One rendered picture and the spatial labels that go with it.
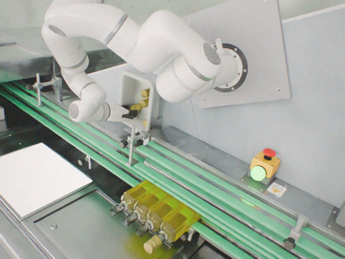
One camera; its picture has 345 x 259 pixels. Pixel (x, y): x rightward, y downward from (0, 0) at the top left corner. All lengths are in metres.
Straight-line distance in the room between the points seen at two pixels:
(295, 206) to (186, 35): 0.58
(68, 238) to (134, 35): 0.72
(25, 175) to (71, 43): 0.72
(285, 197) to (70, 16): 0.76
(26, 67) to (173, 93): 1.13
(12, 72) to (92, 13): 1.07
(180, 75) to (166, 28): 0.12
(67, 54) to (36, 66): 0.91
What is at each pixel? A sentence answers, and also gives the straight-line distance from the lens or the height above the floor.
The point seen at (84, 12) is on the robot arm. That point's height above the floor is 1.24.
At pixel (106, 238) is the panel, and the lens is 1.09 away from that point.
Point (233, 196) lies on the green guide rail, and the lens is 0.93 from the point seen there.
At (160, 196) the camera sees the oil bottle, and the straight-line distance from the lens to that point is 1.02.
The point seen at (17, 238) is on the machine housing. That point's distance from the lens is 1.14.
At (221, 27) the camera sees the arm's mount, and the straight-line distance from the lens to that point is 0.98.
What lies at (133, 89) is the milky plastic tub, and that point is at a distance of 1.26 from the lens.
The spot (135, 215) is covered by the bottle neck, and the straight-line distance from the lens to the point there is 0.97.
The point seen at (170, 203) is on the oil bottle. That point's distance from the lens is 1.01.
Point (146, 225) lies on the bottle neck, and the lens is 0.94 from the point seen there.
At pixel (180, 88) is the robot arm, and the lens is 0.70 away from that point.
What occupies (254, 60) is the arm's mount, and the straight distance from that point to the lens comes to 0.94.
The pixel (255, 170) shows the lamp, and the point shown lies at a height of 0.85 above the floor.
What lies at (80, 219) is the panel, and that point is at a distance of 1.16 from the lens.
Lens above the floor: 1.63
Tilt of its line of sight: 46 degrees down
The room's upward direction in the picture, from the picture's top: 114 degrees counter-clockwise
